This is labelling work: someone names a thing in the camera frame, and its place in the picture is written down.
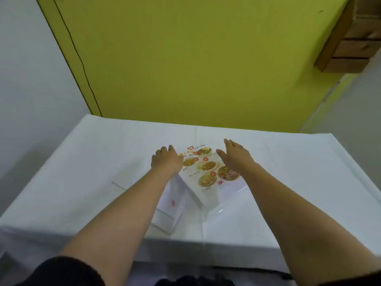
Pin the person's right hand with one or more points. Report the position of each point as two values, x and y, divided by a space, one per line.
238 159

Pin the person's left hand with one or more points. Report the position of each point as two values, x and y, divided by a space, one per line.
166 162

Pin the person's left thumb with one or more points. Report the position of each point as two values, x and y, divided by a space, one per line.
180 156

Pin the person's right thumb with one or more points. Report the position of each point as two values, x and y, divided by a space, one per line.
220 154

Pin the food picture menu sheet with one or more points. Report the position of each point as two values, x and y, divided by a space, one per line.
205 190

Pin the person's left forearm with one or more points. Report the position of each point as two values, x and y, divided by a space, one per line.
125 217

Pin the person's right forearm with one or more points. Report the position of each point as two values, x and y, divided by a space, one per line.
297 223

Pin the white card with red dot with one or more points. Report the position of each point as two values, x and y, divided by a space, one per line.
171 209

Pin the white tablecloth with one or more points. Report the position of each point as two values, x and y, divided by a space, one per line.
89 163

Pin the person's black clothing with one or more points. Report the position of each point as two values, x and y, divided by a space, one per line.
59 274

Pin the brown wooden shelf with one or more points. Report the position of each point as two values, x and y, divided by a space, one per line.
349 35

